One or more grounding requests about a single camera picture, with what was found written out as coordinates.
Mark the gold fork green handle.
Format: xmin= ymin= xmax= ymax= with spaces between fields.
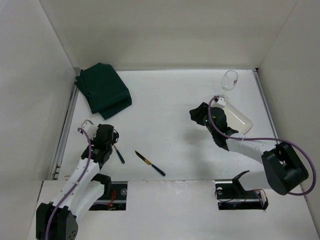
xmin=113 ymin=145 xmax=126 ymax=164

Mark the dark green cloth napkin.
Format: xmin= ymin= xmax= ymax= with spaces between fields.
xmin=74 ymin=62 xmax=132 ymax=120

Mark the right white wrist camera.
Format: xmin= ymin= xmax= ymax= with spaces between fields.
xmin=216 ymin=97 xmax=227 ymax=108

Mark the clear wine glass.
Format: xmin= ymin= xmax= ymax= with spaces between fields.
xmin=218 ymin=70 xmax=239 ymax=101

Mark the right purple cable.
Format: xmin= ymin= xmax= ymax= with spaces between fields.
xmin=208 ymin=95 xmax=315 ymax=196

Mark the gold knife green handle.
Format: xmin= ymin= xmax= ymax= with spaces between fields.
xmin=134 ymin=150 xmax=166 ymax=177

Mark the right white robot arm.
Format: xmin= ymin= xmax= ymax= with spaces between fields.
xmin=189 ymin=102 xmax=309 ymax=195

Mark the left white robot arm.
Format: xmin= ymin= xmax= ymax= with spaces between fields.
xmin=35 ymin=120 xmax=119 ymax=240

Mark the left aluminium table rail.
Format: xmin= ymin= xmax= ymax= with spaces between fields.
xmin=48 ymin=83 xmax=79 ymax=180

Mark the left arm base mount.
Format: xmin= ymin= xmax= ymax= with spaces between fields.
xmin=89 ymin=181 xmax=128 ymax=212

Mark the aluminium table rail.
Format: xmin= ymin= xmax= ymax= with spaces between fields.
xmin=48 ymin=83 xmax=79 ymax=180
xmin=252 ymin=68 xmax=278 ymax=138

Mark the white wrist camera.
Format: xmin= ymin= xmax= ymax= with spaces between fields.
xmin=216 ymin=97 xmax=227 ymax=108
xmin=80 ymin=119 xmax=98 ymax=140

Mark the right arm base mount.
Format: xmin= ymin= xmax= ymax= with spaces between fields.
xmin=214 ymin=170 xmax=269 ymax=211

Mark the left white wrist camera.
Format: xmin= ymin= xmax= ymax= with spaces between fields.
xmin=80 ymin=119 xmax=98 ymax=140

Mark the white rectangular plate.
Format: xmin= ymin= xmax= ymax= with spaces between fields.
xmin=223 ymin=101 xmax=253 ymax=135

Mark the right aluminium table rail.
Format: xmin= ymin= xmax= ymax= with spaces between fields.
xmin=252 ymin=68 xmax=278 ymax=138

